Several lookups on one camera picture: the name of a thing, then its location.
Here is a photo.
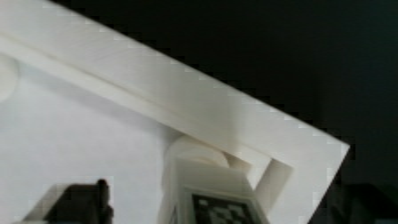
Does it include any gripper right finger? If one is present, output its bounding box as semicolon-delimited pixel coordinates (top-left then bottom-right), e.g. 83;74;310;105
324;183;398;224

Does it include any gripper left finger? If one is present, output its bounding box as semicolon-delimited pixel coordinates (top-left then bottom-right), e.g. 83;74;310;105
22;179;113;224

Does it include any white table leg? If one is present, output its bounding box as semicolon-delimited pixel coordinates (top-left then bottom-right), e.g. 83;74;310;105
156;136;269;224

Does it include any white square tabletop part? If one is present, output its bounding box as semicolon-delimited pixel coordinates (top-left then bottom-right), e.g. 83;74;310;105
0;0;347;224

